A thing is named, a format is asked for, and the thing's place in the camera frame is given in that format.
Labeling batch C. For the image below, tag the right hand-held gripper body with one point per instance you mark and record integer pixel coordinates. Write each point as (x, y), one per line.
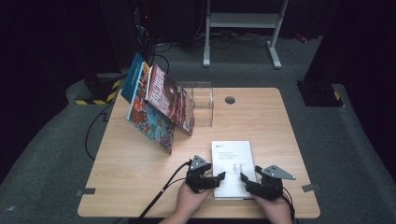
(271, 186)

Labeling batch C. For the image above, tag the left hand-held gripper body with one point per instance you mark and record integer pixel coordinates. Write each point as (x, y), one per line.
(194, 182)

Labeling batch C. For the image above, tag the white book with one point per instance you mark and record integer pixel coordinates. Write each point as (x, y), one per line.
(230, 155)

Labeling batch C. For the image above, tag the clear acrylic book rack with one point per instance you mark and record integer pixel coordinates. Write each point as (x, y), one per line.
(204, 105)

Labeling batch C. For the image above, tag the colourful illustrated picture book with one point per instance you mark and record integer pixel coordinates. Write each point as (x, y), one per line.
(149, 121)

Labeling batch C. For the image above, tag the dark purple paperback book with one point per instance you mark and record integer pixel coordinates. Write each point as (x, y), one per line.
(171, 96)

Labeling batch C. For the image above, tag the dark blue picture book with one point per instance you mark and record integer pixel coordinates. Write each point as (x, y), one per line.
(132, 81)

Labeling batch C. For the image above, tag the person's left hand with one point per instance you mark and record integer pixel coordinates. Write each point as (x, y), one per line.
(188, 203)

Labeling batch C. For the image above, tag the person's right hand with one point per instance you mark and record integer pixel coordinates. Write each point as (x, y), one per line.
(275, 210)

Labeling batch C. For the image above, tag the grey table grommet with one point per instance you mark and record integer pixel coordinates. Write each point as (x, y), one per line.
(229, 100)

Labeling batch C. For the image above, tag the black base with yellow mark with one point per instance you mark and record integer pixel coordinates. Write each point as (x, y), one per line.
(320, 93)

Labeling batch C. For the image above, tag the black yellow striped base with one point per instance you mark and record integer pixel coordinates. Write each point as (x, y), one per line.
(99, 90)

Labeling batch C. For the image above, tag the small red floor object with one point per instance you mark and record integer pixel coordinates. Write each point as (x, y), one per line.
(302, 38)

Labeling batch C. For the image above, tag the white metal stand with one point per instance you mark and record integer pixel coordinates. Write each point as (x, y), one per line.
(243, 20)

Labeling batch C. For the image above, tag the black equipment tower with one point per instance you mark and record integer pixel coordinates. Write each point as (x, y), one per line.
(124, 31)

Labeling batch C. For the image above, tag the small grey floor tape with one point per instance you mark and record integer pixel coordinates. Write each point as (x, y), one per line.
(11, 208)

